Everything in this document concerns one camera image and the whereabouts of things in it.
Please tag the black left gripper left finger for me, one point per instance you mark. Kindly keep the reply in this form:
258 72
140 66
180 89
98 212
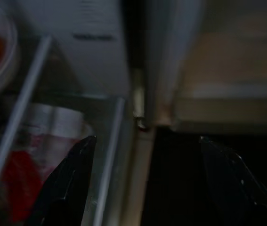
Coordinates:
69 183

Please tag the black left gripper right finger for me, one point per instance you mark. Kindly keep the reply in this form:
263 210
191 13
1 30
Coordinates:
232 188

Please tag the grey fridge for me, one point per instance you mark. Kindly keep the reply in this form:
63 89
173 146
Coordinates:
88 58

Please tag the clear bag red label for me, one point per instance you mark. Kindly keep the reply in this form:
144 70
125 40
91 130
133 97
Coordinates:
20 169

